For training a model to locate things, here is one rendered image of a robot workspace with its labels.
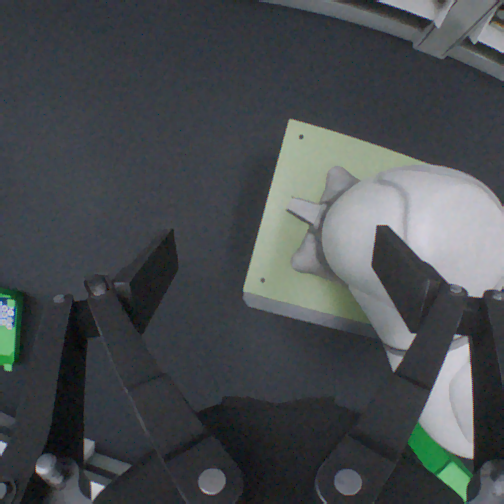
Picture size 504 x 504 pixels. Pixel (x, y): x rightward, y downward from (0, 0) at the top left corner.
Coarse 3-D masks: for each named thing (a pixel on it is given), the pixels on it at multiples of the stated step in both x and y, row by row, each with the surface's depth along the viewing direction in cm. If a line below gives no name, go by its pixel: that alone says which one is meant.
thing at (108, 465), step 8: (0, 416) 71; (8, 416) 73; (0, 424) 68; (8, 424) 70; (8, 432) 68; (96, 456) 72; (104, 456) 73; (88, 464) 68; (96, 464) 69; (104, 464) 70; (112, 464) 71; (120, 464) 72; (128, 464) 73; (96, 472) 68; (104, 472) 68; (112, 472) 68; (120, 472) 69
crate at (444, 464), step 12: (420, 432) 63; (420, 444) 60; (432, 444) 57; (420, 456) 57; (432, 456) 55; (444, 456) 52; (432, 468) 52; (444, 468) 51; (456, 468) 51; (444, 480) 51; (456, 480) 51; (468, 480) 51
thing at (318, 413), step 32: (224, 416) 7; (256, 416) 7; (288, 416) 7; (320, 416) 7; (352, 416) 7; (256, 448) 6; (288, 448) 6; (320, 448) 6; (128, 480) 6; (160, 480) 6; (256, 480) 6; (288, 480) 6; (416, 480) 5
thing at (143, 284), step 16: (160, 240) 17; (144, 256) 15; (160, 256) 17; (176, 256) 20; (128, 272) 14; (144, 272) 14; (160, 272) 17; (176, 272) 20; (128, 288) 13; (144, 288) 14; (160, 288) 17; (128, 304) 13; (144, 304) 14; (144, 320) 14
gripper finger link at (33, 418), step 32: (64, 320) 11; (32, 352) 9; (64, 352) 9; (32, 384) 8; (64, 384) 8; (32, 416) 7; (64, 416) 8; (32, 448) 6; (64, 448) 7; (0, 480) 5; (32, 480) 5
